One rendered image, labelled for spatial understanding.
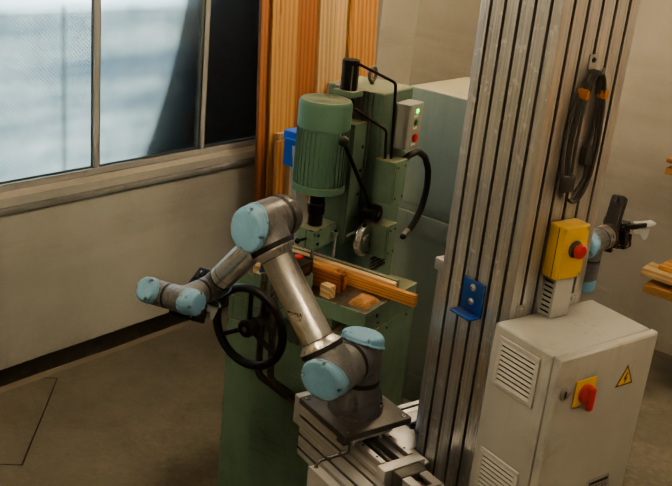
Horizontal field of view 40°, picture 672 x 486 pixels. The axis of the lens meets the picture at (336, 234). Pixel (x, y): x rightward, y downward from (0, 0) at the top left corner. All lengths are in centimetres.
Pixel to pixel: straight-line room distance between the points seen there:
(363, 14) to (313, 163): 213
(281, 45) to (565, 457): 284
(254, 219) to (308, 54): 252
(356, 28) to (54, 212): 189
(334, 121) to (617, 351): 122
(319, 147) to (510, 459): 122
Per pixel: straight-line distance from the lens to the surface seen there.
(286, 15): 457
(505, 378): 221
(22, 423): 404
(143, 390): 423
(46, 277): 418
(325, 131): 296
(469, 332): 234
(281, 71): 458
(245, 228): 234
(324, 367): 232
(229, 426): 345
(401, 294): 302
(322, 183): 301
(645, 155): 504
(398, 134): 322
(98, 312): 442
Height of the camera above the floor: 213
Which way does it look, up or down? 20 degrees down
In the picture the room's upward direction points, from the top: 6 degrees clockwise
